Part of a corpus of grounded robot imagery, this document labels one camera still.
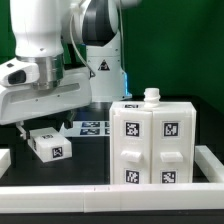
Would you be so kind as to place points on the white cabinet top block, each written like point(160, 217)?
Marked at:
point(49, 145)

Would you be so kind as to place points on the white fence rail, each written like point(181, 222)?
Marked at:
point(209, 164)
point(111, 198)
point(5, 161)

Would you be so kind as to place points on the white right fence rail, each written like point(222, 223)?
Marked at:
point(209, 164)

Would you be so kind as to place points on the white front fence rail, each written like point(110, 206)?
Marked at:
point(111, 198)

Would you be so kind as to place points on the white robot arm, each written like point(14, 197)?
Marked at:
point(69, 53)

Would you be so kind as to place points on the white marker base plate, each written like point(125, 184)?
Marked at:
point(86, 129)

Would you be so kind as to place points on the white cabinet door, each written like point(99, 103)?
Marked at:
point(131, 153)
point(173, 147)

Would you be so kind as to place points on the white left fence rail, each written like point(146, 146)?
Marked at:
point(5, 161)

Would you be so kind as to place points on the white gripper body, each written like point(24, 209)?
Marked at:
point(20, 101)

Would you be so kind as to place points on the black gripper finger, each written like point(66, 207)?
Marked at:
point(23, 132)
point(68, 123)

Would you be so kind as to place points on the white cabinet body box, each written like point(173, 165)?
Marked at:
point(151, 142)

